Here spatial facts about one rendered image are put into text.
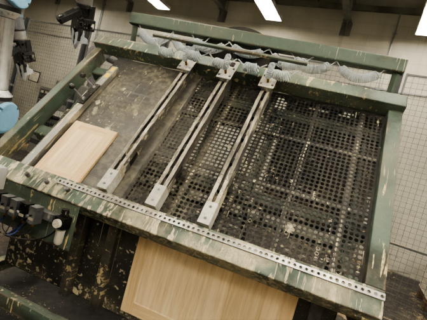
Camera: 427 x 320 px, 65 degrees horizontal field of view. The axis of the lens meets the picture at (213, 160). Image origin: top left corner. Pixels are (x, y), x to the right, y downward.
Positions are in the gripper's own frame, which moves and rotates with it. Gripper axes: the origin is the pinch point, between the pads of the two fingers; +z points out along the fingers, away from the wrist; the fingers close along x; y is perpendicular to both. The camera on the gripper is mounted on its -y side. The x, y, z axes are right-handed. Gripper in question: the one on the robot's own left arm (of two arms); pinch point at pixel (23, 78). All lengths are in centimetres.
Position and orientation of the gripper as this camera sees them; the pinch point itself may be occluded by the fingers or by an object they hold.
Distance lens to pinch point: 214.6
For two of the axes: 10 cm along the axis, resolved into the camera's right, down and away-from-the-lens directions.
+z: -0.4, 9.0, 4.3
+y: 5.0, -3.5, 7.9
